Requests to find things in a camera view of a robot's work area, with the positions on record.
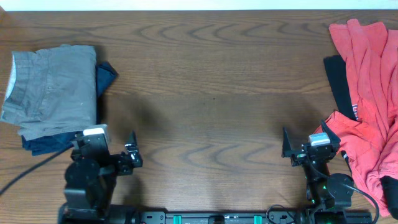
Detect black garment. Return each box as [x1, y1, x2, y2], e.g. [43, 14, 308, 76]
[323, 55, 358, 121]

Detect grey cargo shorts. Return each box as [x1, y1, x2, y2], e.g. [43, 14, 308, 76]
[1, 45, 96, 140]

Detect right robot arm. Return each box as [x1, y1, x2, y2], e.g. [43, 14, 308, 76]
[282, 120, 353, 223]

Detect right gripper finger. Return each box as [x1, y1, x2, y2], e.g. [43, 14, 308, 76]
[321, 120, 341, 146]
[281, 127, 294, 158]

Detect red orange shirt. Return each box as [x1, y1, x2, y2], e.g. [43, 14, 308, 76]
[326, 19, 397, 218]

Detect folded navy blue shorts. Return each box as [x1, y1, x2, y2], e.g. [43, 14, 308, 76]
[21, 62, 118, 156]

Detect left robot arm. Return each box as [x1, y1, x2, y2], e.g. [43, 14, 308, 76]
[58, 133, 143, 224]

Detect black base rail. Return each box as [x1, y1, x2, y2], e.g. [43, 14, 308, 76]
[57, 205, 373, 224]

